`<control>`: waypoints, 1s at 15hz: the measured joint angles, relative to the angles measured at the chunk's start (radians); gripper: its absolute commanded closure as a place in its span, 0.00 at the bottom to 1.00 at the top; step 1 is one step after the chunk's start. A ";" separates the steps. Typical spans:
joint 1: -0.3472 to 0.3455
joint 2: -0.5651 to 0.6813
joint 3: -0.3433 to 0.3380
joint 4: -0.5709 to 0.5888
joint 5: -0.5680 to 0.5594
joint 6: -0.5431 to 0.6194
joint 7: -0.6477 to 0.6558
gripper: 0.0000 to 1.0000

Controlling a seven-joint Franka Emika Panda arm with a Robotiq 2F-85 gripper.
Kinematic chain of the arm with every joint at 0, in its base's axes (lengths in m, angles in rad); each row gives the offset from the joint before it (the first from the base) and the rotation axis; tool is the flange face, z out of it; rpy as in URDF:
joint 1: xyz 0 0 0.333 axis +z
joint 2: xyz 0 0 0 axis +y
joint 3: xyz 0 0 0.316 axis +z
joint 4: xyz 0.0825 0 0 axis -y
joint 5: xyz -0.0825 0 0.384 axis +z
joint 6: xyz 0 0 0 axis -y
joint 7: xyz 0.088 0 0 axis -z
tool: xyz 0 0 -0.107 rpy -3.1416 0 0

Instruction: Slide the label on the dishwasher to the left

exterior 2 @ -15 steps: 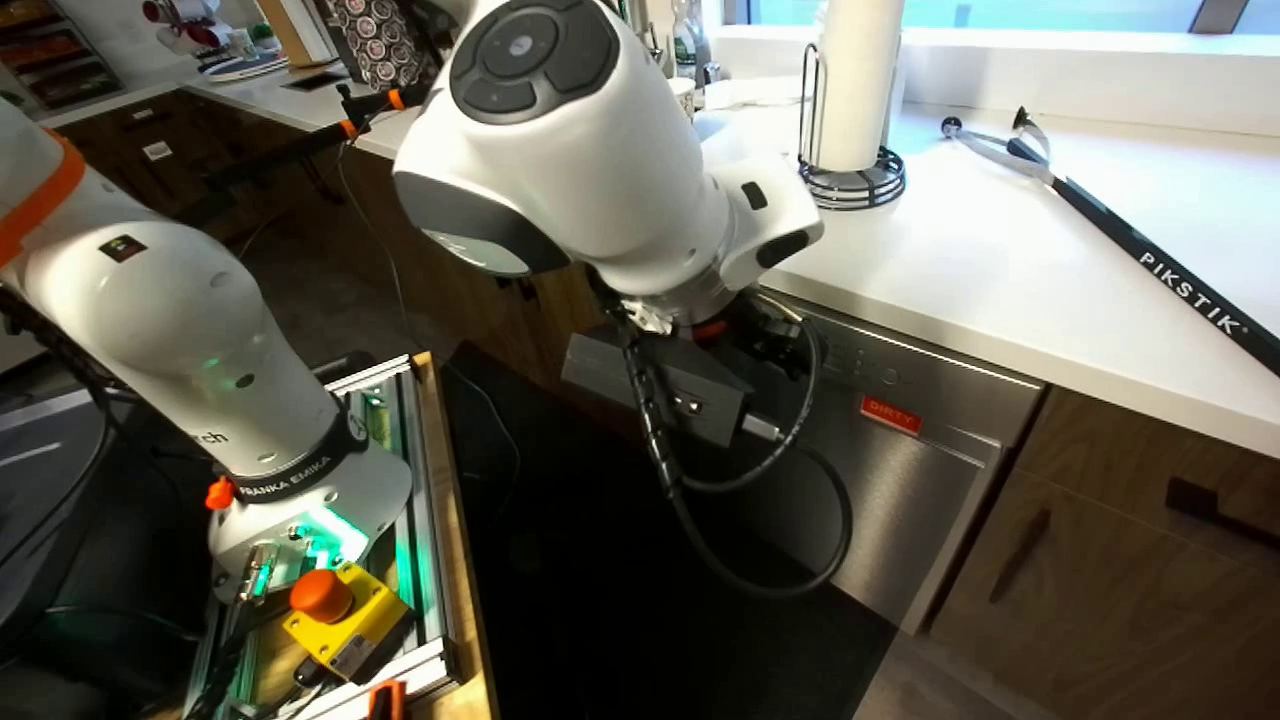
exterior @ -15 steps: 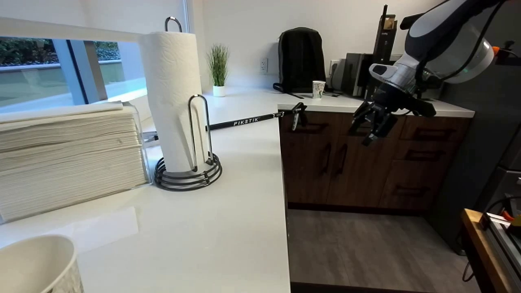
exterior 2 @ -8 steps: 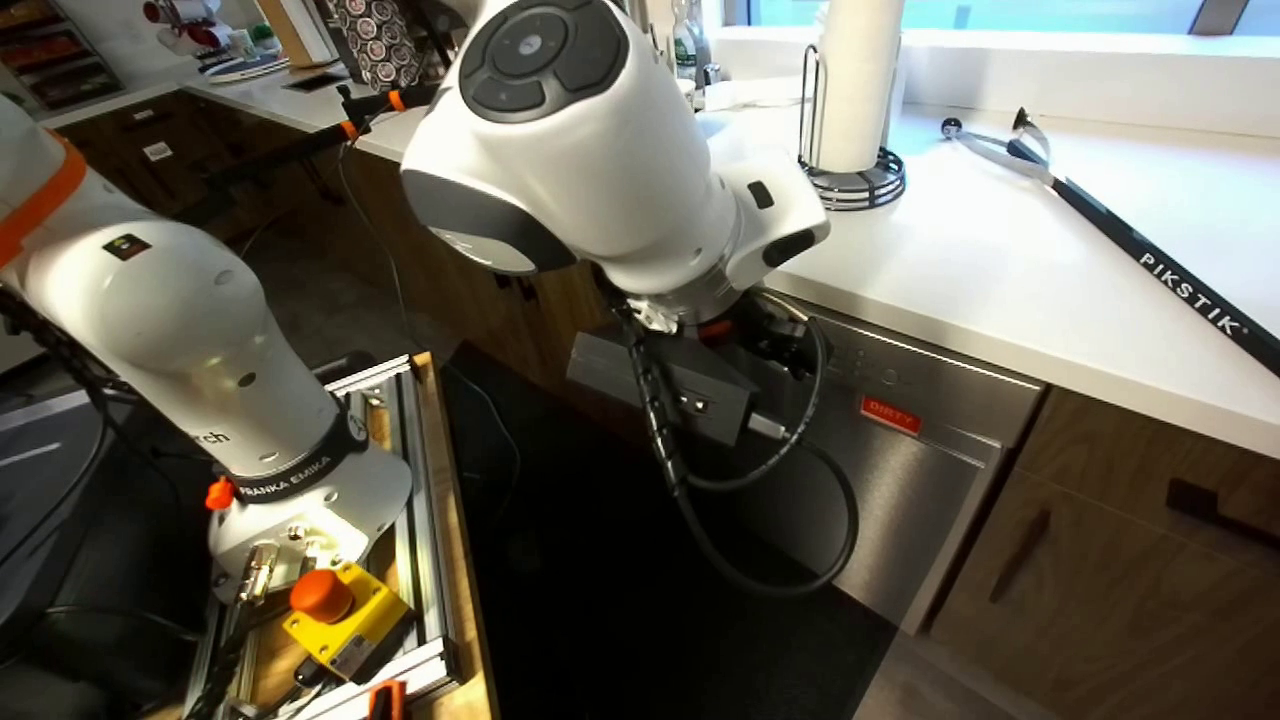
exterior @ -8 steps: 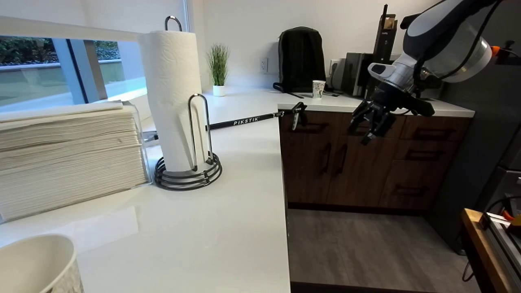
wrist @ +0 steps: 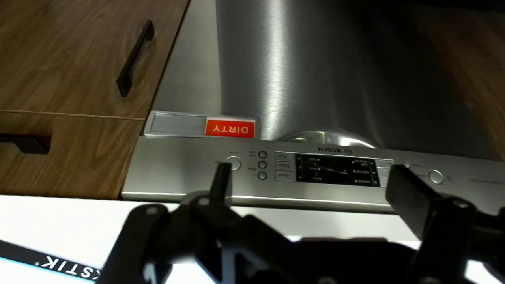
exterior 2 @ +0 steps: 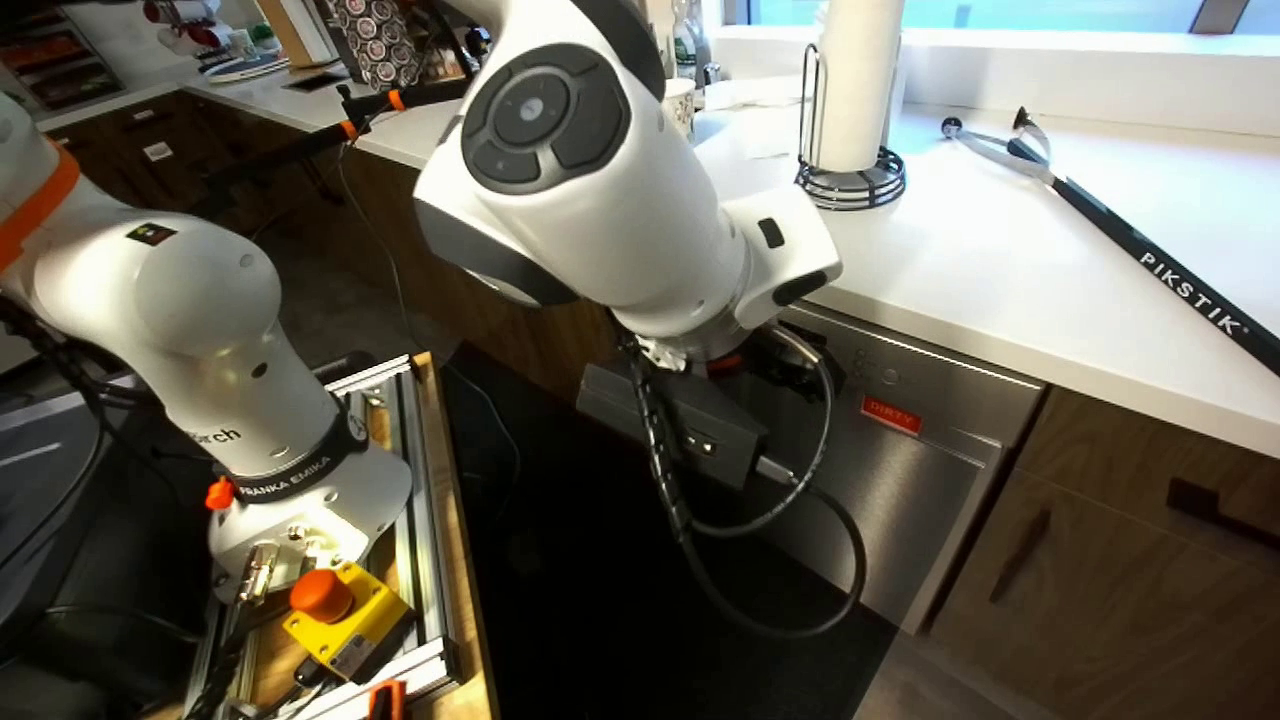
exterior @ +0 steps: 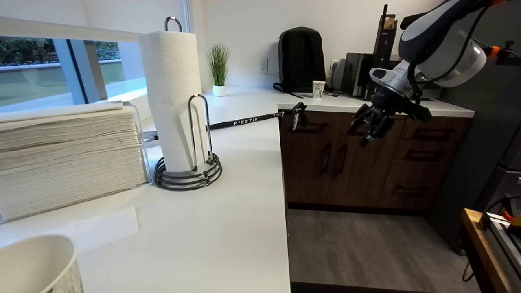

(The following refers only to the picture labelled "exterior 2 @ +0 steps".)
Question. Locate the red label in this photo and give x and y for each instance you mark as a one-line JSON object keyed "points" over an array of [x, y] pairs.
{"points": [[888, 416]]}

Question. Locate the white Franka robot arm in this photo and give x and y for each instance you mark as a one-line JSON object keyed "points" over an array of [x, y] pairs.
{"points": [[586, 172]]}

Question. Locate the black clamp with orange tips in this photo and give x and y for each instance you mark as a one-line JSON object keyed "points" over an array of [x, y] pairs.
{"points": [[365, 107]]}

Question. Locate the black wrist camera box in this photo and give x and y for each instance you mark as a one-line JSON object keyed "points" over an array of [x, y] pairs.
{"points": [[722, 435]]}

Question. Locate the window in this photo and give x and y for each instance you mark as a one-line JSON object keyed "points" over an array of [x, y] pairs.
{"points": [[1012, 13]]}

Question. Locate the dark wooden drawer cabinets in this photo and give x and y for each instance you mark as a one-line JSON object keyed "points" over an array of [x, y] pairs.
{"points": [[172, 146]]}

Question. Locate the white paper towel roll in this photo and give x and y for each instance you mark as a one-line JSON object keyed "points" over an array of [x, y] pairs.
{"points": [[860, 82]]}

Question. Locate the wooden cabinet under sink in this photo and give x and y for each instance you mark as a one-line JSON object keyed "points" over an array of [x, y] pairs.
{"points": [[401, 252]]}

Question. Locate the black grabber stick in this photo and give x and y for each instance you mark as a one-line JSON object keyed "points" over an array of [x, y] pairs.
{"points": [[1147, 252]]}

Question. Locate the yellow emergency stop button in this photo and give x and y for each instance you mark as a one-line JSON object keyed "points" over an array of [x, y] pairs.
{"points": [[340, 616]]}

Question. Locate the stainless steel dishwasher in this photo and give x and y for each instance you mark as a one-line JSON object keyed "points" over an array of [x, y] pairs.
{"points": [[922, 493]]}

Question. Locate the wooden cabinet beside dishwasher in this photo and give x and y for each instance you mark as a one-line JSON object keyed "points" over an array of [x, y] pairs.
{"points": [[1135, 603]]}

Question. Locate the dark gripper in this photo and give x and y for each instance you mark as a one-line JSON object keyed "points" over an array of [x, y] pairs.
{"points": [[611, 398]]}

